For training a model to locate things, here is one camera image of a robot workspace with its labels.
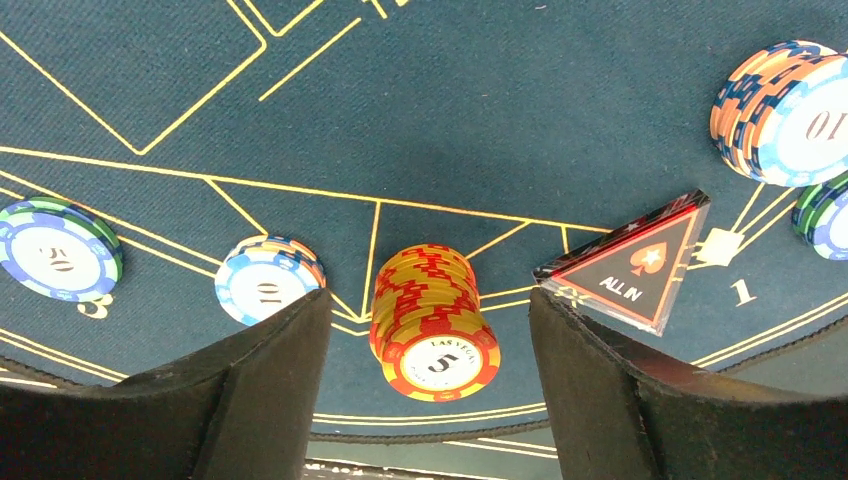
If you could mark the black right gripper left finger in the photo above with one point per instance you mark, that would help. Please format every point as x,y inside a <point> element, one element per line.
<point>240,408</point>

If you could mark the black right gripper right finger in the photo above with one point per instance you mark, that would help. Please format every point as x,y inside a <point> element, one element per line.
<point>620,409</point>

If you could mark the red triangular dealer button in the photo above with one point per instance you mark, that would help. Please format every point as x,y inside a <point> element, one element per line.
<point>634,272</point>

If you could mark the orange poker chip stack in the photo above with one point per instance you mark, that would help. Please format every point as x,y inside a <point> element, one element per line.
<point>428,332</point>

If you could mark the green poker chip stack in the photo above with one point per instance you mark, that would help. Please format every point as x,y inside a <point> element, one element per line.
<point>58,250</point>

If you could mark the dark green poker mat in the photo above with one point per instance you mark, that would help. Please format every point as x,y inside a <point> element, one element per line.
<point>500,433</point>

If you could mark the round dark poker mat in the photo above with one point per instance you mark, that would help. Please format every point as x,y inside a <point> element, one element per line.
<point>512,131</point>

